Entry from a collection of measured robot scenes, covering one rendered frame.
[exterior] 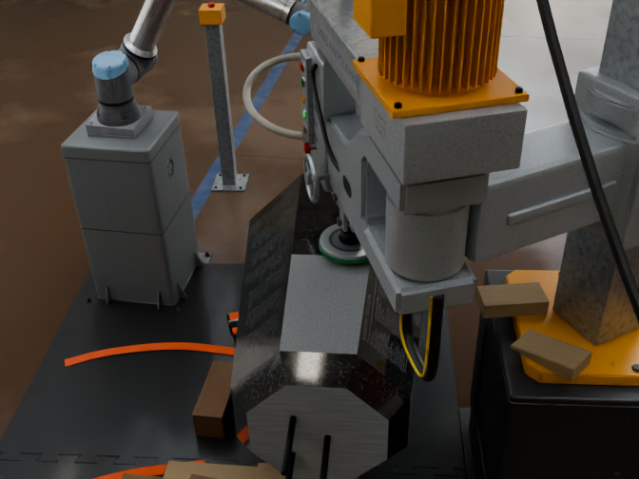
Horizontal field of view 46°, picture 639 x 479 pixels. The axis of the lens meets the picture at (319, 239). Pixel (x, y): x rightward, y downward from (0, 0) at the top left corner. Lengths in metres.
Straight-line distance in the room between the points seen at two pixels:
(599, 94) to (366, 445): 1.19
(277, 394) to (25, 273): 2.23
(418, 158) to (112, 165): 2.07
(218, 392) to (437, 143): 1.83
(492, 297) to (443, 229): 0.73
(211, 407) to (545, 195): 1.66
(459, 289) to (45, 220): 3.16
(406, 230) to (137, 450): 1.72
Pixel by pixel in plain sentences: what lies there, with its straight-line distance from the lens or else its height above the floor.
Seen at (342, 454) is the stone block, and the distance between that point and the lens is 2.37.
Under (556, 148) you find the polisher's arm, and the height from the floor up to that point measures 1.45.
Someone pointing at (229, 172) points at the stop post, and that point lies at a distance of 4.54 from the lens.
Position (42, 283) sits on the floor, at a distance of 4.05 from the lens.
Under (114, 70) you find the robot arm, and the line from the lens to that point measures 3.27.
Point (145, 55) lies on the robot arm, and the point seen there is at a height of 1.15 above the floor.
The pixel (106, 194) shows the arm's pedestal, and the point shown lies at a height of 0.62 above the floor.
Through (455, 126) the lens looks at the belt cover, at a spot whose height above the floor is 1.66.
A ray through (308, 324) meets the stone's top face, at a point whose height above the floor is 0.80.
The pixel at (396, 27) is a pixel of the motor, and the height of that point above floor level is 1.84.
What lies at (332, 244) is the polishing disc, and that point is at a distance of 2.53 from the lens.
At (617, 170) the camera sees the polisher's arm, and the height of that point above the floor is 1.38.
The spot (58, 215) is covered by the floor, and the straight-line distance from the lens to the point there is 4.58.
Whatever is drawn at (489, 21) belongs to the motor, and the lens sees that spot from 1.48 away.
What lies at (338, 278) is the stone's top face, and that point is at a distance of 2.45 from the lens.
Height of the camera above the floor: 2.30
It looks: 35 degrees down
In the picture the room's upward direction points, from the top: 2 degrees counter-clockwise
